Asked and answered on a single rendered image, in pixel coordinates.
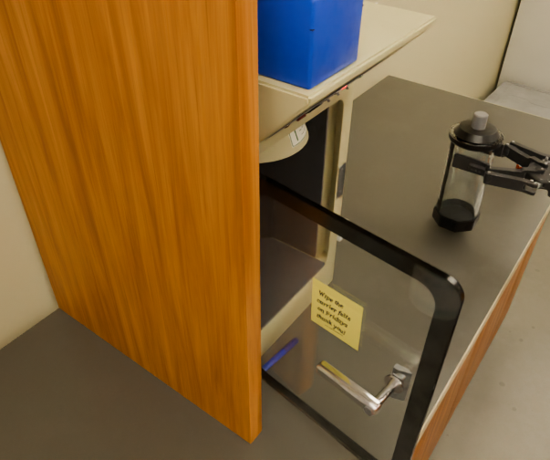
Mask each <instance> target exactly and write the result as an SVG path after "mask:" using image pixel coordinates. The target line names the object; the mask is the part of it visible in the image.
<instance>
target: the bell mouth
mask: <svg viewBox="0 0 550 460"><path fill-rule="evenodd" d="M307 140H308V131H307V128H306V125H305V124H303V125H302V126H300V127H299V128H297V129H296V130H294V131H292V132H291V133H289V134H288V135H287V136H285V137H284V138H283V139H282V140H280V141H278V142H277V143H275V144H274V145H272V146H271V147H269V148H268V149H267V150H265V151H264V152H262V153H260V154H259V163H264V162H275V161H279V160H282V159H284V158H287V157H289V156H291V155H293V154H295V153H297V152H299V151H300V150H301V149H302V148H303V147H304V146H305V145H306V143H307Z"/></svg>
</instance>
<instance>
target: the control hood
mask: <svg viewBox="0 0 550 460"><path fill-rule="evenodd" d="M436 20H437V18H436V17H435V16H431V15H426V14H423V13H418V12H413V11H410V10H405V9H400V8H396V7H392V6H387V5H380V4H375V3H370V2H366V1H365V2H363V8H362V17H361V25H360V34H359V42H358V58H357V60H356V61H355V62H354V63H352V64H350V65H349V66H347V67H345V68H343V69H342V70H340V71H339V72H338V73H336V74H334V75H333V76H331V77H330V78H327V79H326V80H324V81H323V82H321V83H319V84H318V85H316V86H314V87H313V88H312V89H303V88H300V87H298V86H294V85H291V84H288V83H285V82H283V81H279V80H276V79H273V78H269V77H265V76H262V75H259V74H258V114H259V144H260V143H261V142H263V141H265V140H266V139H268V138H269V137H270V136H272V135H273V134H275V133H276V132H277V131H279V130H280V129H282V128H283V127H284V126H285V125H286V124H288V123H289V122H291V121H292V120H294V119H295V118H296V117H298V116H299V115H301V114H302V113H303V112H305V111H306V110H308V109H309V108H311V107H312V106H314V105H316V104H317V103H318V102H319V101H321V100H322V99H324V98H326V97H327V96H329V95H330V94H332V93H333V92H335V91H336V90H338V89H340V88H341V87H343V86H344V85H346V84H347V83H349V82H350V81H351V80H353V79H354V78H356V77H358V76H359V75H361V74H362V73H364V72H365V71H367V70H368V69H370V68H372V67H373V66H375V65H376V64H378V63H379V62H380V61H382V60H383V61H384V60H385V59H387V58H389V57H390V56H391V55H393V54H394V53H396V52H397V51H398V50H400V49H401V48H403V47H405V46H406V45H407V44H409V42H411V41H412V40H413V39H415V38H416V37H418V36H419V35H421V34H422V33H424V32H425V31H426V30H428V29H429V28H431V27H432V26H434V23H435V22H436ZM383 61H382V62H383ZM380 63H381V62H380ZM380 63H379V64H380ZM375 67H376V66H375Z"/></svg>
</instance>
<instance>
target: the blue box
mask: <svg viewBox="0 0 550 460"><path fill-rule="evenodd" d="M362 8H363V0H257V27H258V74H259V75H262V76H265V77H269V78H273V79H276V80H279V81H283V82H285V83H288V84H291V85H294V86H298V87H300V88H303V89H312V88H313V87H314V86H316V85H318V84H319V83H321V82H323V81H324V80H326V79H327V78H330V77H331V76H333V75H334V74H336V73H338V72H339V71H340V70H342V69H343V68H345V67H347V66H349V65H350V64H352V63H354V62H355V61H356V60H357V58H358V42H359V34H360V25H361V17H362Z"/></svg>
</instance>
